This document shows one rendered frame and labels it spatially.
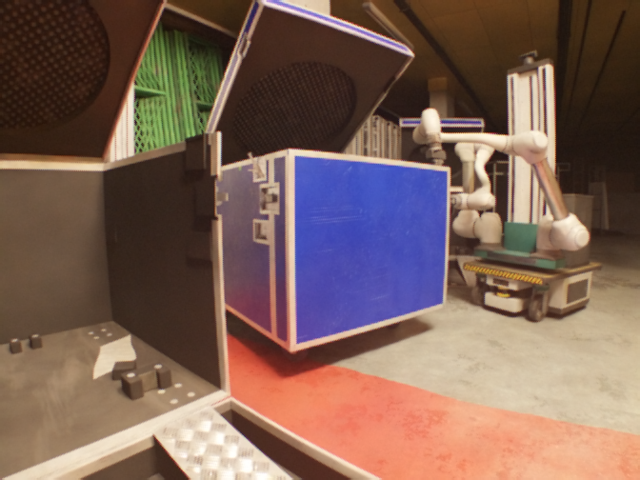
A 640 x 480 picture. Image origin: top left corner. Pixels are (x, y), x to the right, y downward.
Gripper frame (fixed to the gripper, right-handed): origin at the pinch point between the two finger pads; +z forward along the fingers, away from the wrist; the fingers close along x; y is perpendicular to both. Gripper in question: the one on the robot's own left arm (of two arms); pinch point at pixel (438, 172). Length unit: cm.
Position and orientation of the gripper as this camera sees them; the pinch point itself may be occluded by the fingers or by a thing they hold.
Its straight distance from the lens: 213.0
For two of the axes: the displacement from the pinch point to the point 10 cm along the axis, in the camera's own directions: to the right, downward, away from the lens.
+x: 8.2, -0.6, 5.8
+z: 1.0, 9.9, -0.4
